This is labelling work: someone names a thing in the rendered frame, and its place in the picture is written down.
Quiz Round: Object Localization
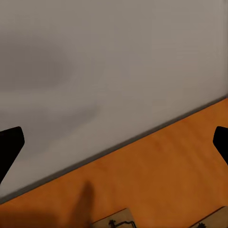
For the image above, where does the mousetrap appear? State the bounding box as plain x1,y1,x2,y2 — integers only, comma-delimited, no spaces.
191,206,228,228
88,208,138,228

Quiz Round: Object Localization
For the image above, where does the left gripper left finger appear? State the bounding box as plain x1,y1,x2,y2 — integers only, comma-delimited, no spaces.
0,126,25,183

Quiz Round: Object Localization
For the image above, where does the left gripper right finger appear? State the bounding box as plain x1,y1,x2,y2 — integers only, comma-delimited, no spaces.
213,126,228,165

